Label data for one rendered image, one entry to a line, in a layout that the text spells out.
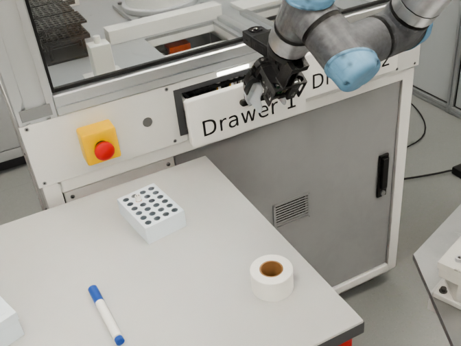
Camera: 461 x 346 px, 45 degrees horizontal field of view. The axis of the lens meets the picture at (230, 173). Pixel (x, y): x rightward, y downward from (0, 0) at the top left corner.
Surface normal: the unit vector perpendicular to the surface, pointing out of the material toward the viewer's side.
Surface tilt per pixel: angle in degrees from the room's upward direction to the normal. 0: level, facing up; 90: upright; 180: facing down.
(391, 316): 0
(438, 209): 0
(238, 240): 0
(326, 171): 90
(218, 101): 90
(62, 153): 90
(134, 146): 90
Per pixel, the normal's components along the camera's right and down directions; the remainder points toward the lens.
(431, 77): -0.89, 0.31
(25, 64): 0.45, 0.46
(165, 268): -0.09, -0.83
